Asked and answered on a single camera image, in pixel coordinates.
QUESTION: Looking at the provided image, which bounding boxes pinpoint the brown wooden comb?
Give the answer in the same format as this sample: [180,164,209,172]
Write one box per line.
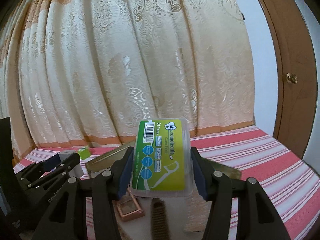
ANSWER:
[150,198,170,239]

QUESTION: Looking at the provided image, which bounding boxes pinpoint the wooden door with knob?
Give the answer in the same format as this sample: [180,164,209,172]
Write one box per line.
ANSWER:
[258,0,318,158]

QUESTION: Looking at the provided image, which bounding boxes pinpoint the white USB charger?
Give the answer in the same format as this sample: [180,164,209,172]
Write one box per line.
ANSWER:
[58,150,84,178]

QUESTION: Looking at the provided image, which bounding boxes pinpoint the blue cube block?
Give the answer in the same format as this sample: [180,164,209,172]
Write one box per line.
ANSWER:
[43,153,61,172]

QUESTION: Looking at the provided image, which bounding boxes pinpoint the gold metal tin box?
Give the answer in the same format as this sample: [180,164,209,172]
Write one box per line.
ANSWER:
[85,141,242,240]

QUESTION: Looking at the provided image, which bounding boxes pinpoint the green toy brick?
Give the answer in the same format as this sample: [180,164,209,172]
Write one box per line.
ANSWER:
[76,146,91,160]

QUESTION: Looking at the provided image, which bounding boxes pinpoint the pink striped tablecloth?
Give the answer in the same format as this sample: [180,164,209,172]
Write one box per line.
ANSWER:
[14,126,319,239]

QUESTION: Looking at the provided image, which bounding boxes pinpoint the white card box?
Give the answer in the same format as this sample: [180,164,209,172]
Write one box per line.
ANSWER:
[184,190,212,232]

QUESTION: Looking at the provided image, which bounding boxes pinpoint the clear dental floss box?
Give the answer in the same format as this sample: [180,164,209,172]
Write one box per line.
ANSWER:
[130,118,194,198]

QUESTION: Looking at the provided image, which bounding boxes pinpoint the cream floral curtain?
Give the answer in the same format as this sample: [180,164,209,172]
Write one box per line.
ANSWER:
[1,0,254,163]

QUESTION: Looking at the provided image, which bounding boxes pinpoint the pink eyeshadow palette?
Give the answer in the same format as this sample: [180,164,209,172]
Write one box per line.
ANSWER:
[114,188,145,222]

